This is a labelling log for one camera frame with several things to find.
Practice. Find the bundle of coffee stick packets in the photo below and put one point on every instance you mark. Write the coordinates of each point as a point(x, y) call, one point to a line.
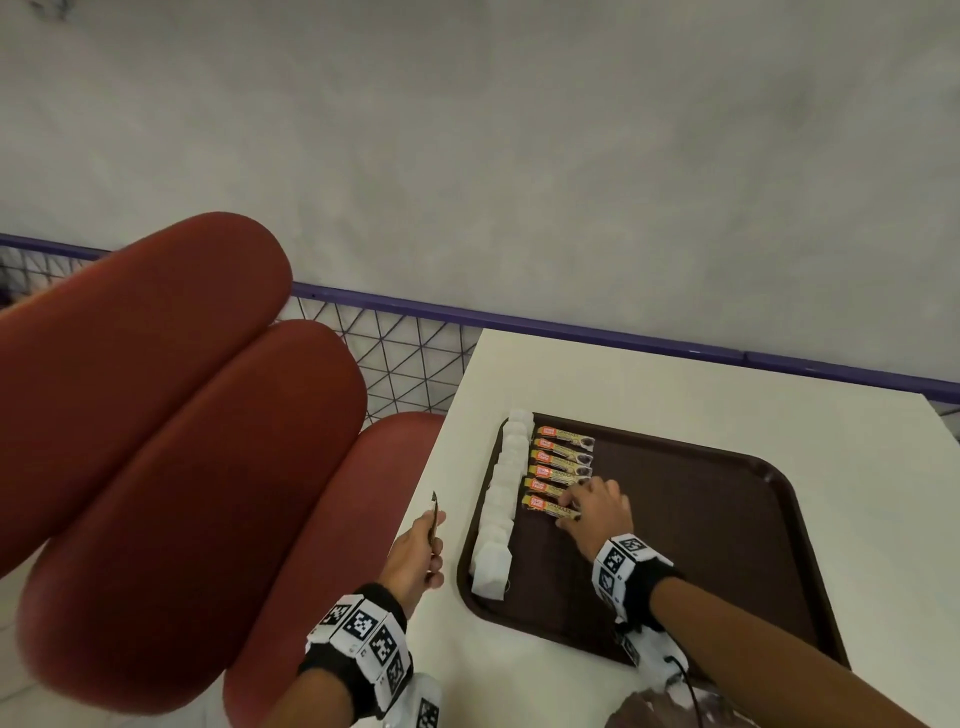
point(433, 521)

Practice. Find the left wristband with marker tags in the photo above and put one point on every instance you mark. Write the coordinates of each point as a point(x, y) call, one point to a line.
point(360, 630)

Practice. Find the row of coffee stick packets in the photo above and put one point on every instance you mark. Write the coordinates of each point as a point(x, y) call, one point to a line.
point(559, 450)

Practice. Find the right wristband with marker tags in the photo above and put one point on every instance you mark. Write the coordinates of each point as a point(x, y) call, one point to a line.
point(630, 574)

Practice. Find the row of white sachets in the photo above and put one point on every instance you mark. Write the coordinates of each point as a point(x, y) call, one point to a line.
point(499, 510)

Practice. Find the purple mesh railing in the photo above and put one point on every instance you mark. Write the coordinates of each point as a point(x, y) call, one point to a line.
point(600, 335)

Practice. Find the black gold coffee stick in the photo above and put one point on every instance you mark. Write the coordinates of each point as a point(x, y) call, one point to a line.
point(540, 504)

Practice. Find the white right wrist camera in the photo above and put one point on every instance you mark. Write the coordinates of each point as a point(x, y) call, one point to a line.
point(652, 652)

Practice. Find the pile of brown sugar packets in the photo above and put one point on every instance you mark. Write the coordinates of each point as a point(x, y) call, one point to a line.
point(652, 712)

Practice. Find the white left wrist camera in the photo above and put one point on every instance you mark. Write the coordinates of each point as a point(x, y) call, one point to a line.
point(420, 705)

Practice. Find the wristband with marker tags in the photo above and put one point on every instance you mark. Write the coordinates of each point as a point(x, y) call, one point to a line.
point(630, 574)
point(360, 630)

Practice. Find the person's left hand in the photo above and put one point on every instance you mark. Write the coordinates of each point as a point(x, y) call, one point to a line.
point(409, 562)

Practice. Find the person's right forearm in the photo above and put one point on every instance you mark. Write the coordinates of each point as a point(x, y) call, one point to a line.
point(750, 645)

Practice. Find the red padded chair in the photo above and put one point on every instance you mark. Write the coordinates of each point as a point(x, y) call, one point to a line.
point(172, 450)

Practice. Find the brown plastic tray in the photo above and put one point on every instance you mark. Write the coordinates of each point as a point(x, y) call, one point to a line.
point(712, 540)

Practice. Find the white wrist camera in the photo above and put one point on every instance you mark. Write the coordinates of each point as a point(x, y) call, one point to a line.
point(420, 705)
point(652, 652)

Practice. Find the person's right hand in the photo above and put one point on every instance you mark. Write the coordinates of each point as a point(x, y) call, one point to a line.
point(600, 517)

